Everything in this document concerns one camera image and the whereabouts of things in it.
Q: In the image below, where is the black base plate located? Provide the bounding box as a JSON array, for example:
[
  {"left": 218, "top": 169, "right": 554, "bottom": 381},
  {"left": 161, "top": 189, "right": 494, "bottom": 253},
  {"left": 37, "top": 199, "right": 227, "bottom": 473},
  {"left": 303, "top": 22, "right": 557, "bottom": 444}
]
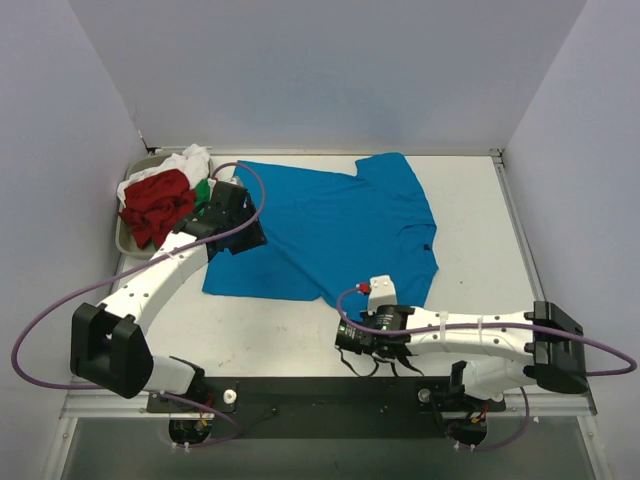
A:
[{"left": 145, "top": 375, "right": 506, "bottom": 441}]

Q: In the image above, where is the aluminium front rail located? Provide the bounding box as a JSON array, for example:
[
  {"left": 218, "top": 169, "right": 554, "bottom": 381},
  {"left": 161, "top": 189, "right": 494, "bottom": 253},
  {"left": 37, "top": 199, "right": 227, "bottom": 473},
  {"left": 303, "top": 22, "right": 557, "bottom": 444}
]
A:
[{"left": 59, "top": 386, "right": 597, "bottom": 419}]

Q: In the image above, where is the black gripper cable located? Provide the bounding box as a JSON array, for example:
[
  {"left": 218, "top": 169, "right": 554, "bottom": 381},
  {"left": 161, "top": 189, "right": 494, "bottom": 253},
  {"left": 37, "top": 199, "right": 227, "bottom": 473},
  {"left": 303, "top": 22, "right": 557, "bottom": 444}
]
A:
[{"left": 338, "top": 347, "right": 426, "bottom": 379}]

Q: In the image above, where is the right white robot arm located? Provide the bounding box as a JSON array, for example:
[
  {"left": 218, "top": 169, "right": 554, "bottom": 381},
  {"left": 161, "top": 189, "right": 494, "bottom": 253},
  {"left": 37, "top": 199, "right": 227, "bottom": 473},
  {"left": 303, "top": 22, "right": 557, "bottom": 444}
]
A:
[{"left": 335, "top": 301, "right": 588, "bottom": 400}]

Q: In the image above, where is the grey plastic bin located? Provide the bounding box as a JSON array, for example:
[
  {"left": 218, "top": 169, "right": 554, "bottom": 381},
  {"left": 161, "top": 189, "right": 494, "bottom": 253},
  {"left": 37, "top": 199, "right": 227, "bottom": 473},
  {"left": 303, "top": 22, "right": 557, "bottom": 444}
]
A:
[{"left": 114, "top": 153, "right": 216, "bottom": 262}]

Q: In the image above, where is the green t shirt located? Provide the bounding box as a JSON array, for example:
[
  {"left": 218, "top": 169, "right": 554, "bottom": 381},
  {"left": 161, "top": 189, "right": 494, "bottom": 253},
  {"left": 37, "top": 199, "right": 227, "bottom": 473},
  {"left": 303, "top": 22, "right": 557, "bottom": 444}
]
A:
[{"left": 193, "top": 178, "right": 216, "bottom": 212}]

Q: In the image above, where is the blue t shirt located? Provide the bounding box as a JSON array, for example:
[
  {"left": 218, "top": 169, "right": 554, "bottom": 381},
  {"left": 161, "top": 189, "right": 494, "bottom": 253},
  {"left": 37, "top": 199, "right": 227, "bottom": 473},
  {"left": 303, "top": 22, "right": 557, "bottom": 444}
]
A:
[{"left": 202, "top": 153, "right": 438, "bottom": 307}]

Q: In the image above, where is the red t shirt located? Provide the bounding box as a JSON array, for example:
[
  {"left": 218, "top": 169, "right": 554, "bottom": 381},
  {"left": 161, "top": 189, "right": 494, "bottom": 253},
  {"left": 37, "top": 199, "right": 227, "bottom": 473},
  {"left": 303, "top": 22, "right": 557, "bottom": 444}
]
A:
[{"left": 119, "top": 169, "right": 197, "bottom": 249}]

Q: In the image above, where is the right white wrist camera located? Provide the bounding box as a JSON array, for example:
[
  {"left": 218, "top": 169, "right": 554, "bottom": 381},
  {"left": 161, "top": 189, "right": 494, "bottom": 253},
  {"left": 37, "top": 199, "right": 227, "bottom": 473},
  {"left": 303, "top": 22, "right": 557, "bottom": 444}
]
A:
[{"left": 356, "top": 275, "right": 397, "bottom": 314}]

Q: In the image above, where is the white t shirt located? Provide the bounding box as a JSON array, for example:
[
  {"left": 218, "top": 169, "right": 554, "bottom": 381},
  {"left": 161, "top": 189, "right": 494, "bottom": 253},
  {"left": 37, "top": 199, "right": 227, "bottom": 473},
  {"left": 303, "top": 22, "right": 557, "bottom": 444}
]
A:
[{"left": 116, "top": 144, "right": 210, "bottom": 205}]

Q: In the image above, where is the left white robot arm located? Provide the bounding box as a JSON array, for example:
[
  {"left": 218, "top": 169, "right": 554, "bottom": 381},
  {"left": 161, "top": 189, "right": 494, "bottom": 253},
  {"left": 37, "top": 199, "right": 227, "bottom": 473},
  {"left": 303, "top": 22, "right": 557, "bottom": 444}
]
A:
[{"left": 70, "top": 177, "right": 267, "bottom": 412}]

